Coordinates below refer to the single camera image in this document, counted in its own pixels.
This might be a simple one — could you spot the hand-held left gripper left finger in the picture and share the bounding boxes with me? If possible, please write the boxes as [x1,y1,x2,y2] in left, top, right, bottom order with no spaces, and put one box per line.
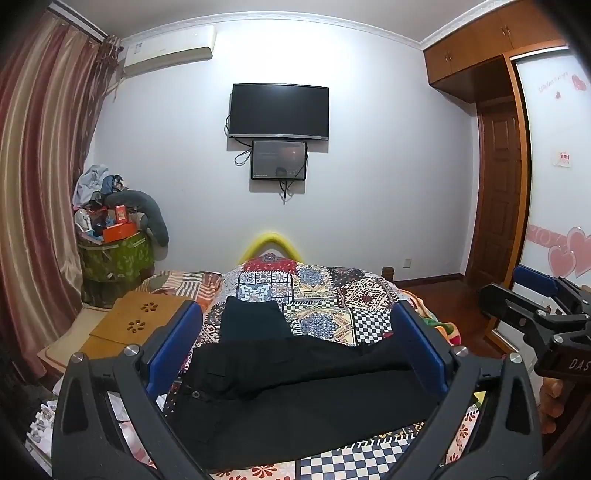
[52,300,211,480]

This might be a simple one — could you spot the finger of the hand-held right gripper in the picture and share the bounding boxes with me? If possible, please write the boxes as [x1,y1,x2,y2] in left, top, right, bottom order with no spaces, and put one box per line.
[477,283,555,334]
[513,264,591,316]

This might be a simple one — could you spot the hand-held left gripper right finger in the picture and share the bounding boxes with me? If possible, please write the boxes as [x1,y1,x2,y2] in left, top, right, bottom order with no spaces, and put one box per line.
[392,301,544,480]

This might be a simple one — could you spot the dark teal pants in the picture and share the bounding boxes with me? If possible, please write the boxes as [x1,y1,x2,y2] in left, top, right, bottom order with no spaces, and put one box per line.
[217,296,294,345]

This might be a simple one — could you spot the black pants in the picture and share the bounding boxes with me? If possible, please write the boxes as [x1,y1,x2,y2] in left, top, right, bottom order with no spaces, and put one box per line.
[168,330,462,472]

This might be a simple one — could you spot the person's right hand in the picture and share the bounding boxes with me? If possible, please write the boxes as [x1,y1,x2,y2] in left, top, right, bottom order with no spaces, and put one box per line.
[538,376,568,437]

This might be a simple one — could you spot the pink heart stickers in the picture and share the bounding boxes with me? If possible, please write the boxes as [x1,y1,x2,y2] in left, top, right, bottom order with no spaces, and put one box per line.
[526,74,591,278]

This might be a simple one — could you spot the wooden lap table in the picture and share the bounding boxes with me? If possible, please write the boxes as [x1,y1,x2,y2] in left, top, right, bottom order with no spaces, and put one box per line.
[37,291,191,376]

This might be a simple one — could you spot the green patterned laundry basket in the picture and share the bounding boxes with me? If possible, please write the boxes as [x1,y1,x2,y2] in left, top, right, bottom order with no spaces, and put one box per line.
[78,230,155,309]

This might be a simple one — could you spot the patchwork printed blanket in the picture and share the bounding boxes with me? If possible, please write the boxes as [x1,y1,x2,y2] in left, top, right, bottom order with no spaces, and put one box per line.
[28,256,491,480]

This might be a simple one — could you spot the orange box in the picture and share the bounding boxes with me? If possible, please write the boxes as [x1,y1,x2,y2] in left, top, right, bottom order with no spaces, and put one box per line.
[102,205,138,244]

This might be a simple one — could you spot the yellow headboard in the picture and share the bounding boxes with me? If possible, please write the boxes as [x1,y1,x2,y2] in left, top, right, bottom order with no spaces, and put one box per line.
[239,232,298,264]

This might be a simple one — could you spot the pile of clothes and clutter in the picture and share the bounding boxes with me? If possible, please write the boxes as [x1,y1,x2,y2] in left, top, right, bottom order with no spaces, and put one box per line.
[72,164,139,243]

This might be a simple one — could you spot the wooden wardrobe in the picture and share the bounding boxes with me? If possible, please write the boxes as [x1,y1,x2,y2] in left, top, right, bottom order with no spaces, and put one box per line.
[423,0,591,296]

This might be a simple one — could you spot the striped brown curtain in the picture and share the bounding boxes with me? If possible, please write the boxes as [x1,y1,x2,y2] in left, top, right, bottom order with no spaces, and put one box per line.
[0,9,122,352]

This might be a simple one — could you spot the white air conditioner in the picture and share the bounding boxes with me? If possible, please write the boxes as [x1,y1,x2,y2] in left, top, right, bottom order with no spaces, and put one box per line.
[121,25,217,77]

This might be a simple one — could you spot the small wall-mounted monitor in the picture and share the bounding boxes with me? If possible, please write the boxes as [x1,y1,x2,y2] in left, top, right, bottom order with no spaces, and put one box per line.
[250,140,308,181]

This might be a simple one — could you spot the wall-mounted black television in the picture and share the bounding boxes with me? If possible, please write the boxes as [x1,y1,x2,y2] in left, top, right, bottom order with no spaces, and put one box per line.
[229,83,330,141]

